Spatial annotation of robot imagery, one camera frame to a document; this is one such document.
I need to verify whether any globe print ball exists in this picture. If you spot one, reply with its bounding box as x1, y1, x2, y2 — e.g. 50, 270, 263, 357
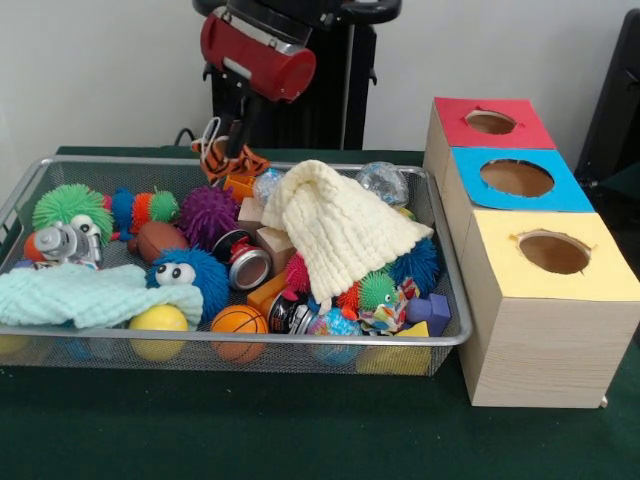
307, 308, 362, 364

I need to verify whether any green spiky ball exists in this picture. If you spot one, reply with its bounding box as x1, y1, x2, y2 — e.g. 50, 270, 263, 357
32, 183, 115, 246

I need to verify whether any dark green tablecloth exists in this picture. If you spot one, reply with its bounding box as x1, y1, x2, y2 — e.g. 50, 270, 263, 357
0, 144, 640, 480
597, 167, 640, 201

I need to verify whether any black upright panel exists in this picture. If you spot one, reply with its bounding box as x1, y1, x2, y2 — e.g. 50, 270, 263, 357
573, 8, 640, 174

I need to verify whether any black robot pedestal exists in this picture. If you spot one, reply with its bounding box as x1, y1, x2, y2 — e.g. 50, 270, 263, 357
192, 0, 404, 151

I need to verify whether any orange toy basketball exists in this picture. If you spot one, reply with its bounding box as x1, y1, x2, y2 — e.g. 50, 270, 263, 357
209, 305, 270, 364

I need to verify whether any plain blue spiky ball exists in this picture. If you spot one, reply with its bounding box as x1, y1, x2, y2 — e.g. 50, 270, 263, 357
145, 247, 231, 321

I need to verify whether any cream waffle cloth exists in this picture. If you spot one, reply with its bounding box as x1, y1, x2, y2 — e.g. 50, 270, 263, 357
260, 159, 435, 304

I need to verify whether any blue spiky ball with eyes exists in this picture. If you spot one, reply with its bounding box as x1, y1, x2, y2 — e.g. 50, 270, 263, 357
389, 237, 441, 291

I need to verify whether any orange plastic block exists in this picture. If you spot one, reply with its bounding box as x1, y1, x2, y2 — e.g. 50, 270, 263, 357
223, 172, 257, 201

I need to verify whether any brown toy football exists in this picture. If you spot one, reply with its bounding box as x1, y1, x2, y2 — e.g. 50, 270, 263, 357
127, 221, 190, 265

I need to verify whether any yellow ball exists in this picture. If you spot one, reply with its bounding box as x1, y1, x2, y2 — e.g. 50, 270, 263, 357
128, 303, 190, 362

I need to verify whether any wooden box with three holes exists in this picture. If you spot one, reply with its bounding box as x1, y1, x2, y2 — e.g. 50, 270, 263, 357
422, 96, 634, 409

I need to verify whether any orange striped tiger plush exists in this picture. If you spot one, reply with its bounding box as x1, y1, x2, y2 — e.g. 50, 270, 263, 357
191, 117, 271, 186

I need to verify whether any multicoloured spiky caterpillar toy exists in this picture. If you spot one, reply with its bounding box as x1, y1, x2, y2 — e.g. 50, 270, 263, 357
102, 187, 180, 242
284, 252, 409, 321

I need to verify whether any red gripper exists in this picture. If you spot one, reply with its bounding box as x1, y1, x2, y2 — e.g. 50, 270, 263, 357
199, 12, 318, 157

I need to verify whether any shallow silver mesh bin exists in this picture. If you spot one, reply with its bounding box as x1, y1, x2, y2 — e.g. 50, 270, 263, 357
0, 155, 474, 375

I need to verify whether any purple spiky ball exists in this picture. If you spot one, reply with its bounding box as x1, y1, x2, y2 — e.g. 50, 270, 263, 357
177, 185, 241, 250

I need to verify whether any light blue waffle cloth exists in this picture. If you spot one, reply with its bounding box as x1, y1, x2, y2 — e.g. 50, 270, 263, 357
0, 263, 205, 330

